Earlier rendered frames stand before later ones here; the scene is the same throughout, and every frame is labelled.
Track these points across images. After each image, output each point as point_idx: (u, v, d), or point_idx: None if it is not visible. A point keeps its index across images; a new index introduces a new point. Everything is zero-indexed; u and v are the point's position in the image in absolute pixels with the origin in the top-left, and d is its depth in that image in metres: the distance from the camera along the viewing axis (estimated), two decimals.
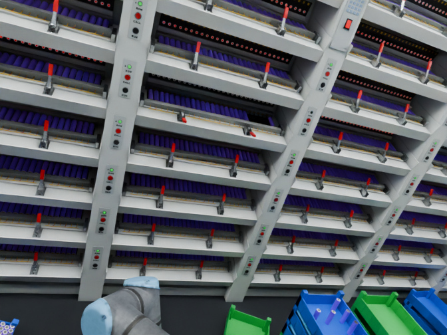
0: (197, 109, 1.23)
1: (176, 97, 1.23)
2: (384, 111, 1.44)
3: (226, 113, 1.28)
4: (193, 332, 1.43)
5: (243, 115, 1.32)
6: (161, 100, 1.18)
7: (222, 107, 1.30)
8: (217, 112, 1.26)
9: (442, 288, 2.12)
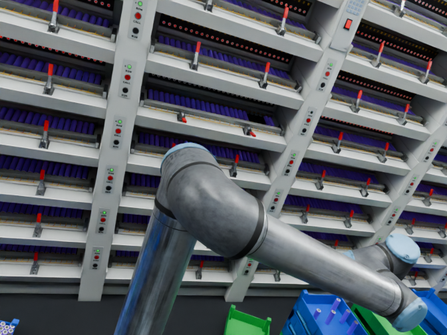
0: (197, 109, 1.23)
1: (176, 97, 1.23)
2: (384, 111, 1.44)
3: (226, 113, 1.28)
4: (193, 332, 1.43)
5: (243, 115, 1.32)
6: (161, 100, 1.18)
7: (222, 107, 1.30)
8: (217, 112, 1.26)
9: (442, 288, 2.12)
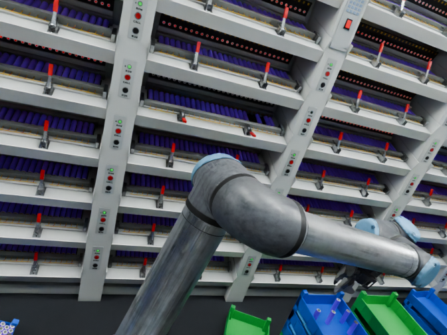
0: (197, 109, 1.23)
1: (176, 97, 1.23)
2: (384, 111, 1.44)
3: (226, 113, 1.28)
4: (193, 332, 1.43)
5: (243, 115, 1.32)
6: (161, 100, 1.18)
7: (222, 107, 1.30)
8: (217, 112, 1.26)
9: (442, 288, 2.12)
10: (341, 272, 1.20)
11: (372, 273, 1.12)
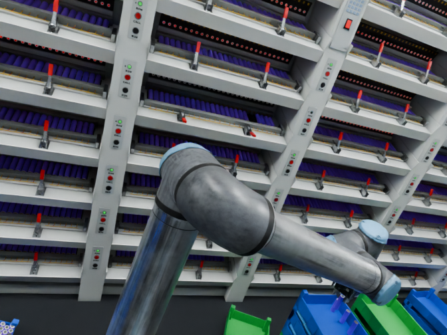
0: (197, 109, 1.23)
1: (176, 97, 1.23)
2: (384, 111, 1.44)
3: (226, 113, 1.28)
4: (193, 332, 1.43)
5: (243, 115, 1.32)
6: (161, 100, 1.18)
7: (222, 107, 1.30)
8: (217, 112, 1.26)
9: (442, 288, 2.12)
10: None
11: None
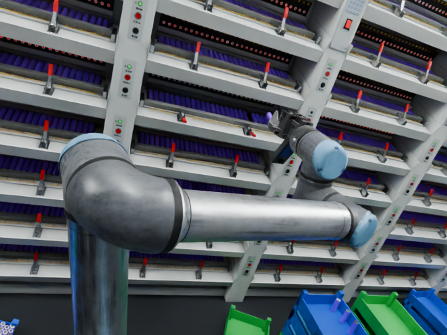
0: (197, 109, 1.23)
1: (176, 97, 1.23)
2: (384, 111, 1.44)
3: (226, 113, 1.28)
4: (193, 332, 1.43)
5: (243, 115, 1.32)
6: (161, 100, 1.18)
7: (222, 107, 1.30)
8: (217, 112, 1.26)
9: (442, 288, 2.12)
10: None
11: None
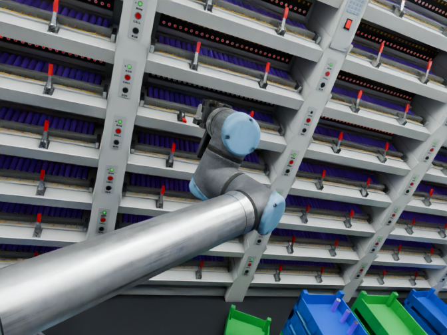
0: (196, 106, 1.24)
1: (176, 95, 1.24)
2: (384, 111, 1.44)
3: None
4: (193, 332, 1.43)
5: (243, 112, 1.33)
6: (161, 98, 1.19)
7: None
8: None
9: (442, 288, 2.12)
10: None
11: None
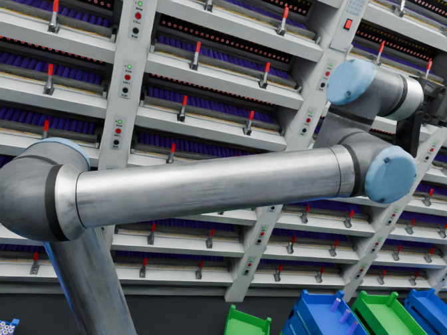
0: (196, 106, 1.24)
1: (176, 94, 1.24)
2: None
3: (225, 110, 1.29)
4: (193, 332, 1.43)
5: (243, 113, 1.33)
6: (161, 97, 1.19)
7: (221, 105, 1.31)
8: (217, 110, 1.27)
9: (442, 288, 2.12)
10: None
11: (434, 95, 0.67)
